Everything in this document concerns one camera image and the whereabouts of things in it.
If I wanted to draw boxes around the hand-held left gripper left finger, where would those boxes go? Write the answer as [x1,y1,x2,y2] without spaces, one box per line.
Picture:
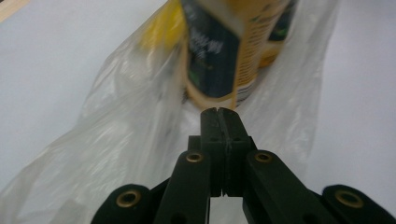
[200,106,226,198]

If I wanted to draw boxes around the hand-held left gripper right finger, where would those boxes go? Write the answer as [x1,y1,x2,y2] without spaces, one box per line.
[219,106,254,198]

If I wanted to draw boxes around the dark blue and yellow carton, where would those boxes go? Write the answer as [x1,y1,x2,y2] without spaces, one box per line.
[181,0,275,110]
[257,0,298,69]

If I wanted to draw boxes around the translucent printed plastic bag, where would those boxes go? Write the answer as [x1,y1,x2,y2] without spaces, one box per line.
[0,0,341,224]

